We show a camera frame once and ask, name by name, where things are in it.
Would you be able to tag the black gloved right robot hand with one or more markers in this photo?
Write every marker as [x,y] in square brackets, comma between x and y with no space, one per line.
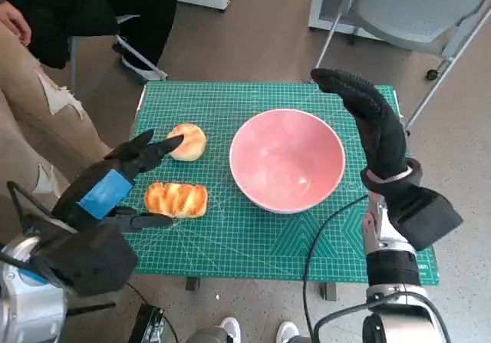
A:
[383,136]

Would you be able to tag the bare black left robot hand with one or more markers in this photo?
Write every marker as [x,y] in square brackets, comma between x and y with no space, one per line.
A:
[99,193]

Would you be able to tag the rectangular braided toy bread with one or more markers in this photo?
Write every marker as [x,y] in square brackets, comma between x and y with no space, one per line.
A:
[176,199]

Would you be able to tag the pink bowl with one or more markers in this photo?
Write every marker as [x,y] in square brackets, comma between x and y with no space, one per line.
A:
[287,159]

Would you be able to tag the round toy bread bun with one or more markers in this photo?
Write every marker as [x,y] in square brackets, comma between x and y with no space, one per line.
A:
[190,145]

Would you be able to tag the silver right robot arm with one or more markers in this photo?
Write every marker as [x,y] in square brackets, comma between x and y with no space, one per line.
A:
[391,270]

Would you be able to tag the person in beige trousers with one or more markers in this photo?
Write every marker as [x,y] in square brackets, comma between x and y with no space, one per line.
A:
[30,101]

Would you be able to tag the black flat bar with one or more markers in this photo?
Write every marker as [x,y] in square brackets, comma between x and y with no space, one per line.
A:
[92,308]

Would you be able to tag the grey mesh chair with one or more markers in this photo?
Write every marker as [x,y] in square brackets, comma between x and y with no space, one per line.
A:
[403,5]

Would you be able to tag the black electronic box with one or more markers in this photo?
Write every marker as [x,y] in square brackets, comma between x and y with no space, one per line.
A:
[147,324]

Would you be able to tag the green cutting mat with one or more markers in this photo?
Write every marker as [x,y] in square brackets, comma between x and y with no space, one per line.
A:
[230,243]

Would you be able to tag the white cabinet with mesh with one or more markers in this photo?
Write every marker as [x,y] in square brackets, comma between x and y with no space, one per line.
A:
[314,5]

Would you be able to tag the white shoe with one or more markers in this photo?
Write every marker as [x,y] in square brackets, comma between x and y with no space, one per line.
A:
[287,332]
[230,329]

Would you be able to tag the seated person in black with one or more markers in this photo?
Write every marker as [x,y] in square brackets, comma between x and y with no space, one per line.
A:
[76,5]

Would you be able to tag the person's hand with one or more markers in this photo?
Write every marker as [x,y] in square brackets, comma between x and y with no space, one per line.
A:
[15,20]

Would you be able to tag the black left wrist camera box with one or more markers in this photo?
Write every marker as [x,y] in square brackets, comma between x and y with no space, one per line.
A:
[88,258]

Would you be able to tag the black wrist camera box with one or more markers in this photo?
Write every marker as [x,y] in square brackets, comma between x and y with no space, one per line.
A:
[429,216]
[88,258]

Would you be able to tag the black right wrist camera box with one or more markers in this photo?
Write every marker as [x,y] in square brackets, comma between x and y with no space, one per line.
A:
[429,216]

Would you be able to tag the black table bracket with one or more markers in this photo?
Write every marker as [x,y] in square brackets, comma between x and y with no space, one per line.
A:
[329,292]
[192,284]

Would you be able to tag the metal frame chair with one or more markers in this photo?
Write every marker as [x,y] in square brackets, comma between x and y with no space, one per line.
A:
[71,59]

